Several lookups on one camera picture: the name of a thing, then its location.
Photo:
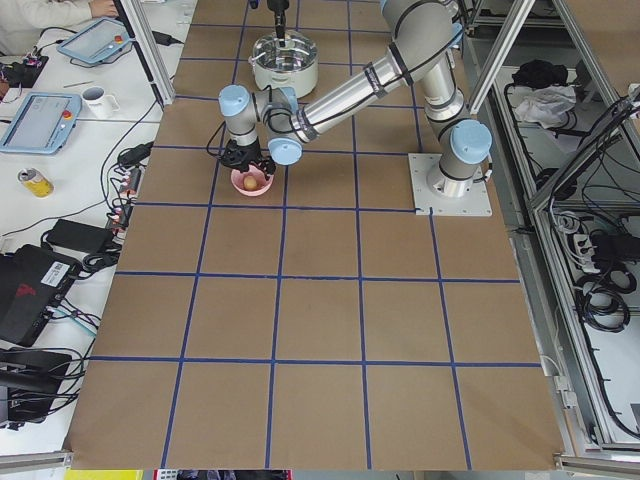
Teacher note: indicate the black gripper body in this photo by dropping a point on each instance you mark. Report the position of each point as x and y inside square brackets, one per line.
[248, 151]
[278, 7]

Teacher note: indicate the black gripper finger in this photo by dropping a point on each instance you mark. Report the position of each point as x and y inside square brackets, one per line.
[281, 32]
[267, 166]
[239, 163]

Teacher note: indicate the beige egg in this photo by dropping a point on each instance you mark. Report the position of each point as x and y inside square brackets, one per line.
[250, 183]

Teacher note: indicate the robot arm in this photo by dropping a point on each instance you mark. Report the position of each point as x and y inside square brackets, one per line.
[269, 128]
[279, 9]

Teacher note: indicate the mint green electric pot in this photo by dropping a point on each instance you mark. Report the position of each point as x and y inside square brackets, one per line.
[291, 63]

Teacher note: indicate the pink bowl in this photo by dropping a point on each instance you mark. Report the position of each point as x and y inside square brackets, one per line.
[264, 182]

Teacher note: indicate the white mug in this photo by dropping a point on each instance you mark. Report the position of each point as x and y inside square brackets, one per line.
[102, 104]

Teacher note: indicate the black power adapter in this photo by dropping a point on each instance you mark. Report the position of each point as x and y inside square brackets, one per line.
[77, 236]

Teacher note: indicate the far blue teach pendant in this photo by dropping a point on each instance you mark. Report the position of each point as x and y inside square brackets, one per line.
[97, 43]

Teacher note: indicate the blue teach pendant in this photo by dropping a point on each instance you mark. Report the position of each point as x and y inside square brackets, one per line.
[97, 43]
[42, 124]

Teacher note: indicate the near blue teach pendant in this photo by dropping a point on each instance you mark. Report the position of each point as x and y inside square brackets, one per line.
[42, 124]

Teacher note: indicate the yellow drink can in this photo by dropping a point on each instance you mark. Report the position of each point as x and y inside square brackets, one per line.
[35, 182]

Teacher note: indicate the black laptop with sticker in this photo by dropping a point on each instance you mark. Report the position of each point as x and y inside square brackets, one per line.
[33, 281]

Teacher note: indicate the black white cloth pile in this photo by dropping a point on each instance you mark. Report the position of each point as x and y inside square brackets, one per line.
[551, 97]

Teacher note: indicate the aluminium frame post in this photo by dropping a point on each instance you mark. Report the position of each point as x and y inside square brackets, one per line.
[137, 26]

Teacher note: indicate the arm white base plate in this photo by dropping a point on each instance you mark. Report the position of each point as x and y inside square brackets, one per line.
[438, 195]

